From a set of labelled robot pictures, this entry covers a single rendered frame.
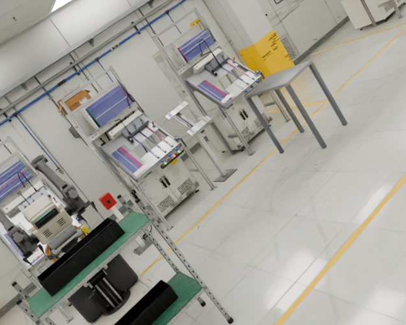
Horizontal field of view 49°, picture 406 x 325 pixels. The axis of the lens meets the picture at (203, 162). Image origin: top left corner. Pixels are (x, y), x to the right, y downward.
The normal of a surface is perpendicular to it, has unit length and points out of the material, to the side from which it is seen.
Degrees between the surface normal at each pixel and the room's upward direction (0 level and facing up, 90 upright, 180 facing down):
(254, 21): 90
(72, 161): 90
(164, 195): 90
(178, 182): 90
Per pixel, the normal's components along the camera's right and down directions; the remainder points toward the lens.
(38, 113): 0.45, -0.01
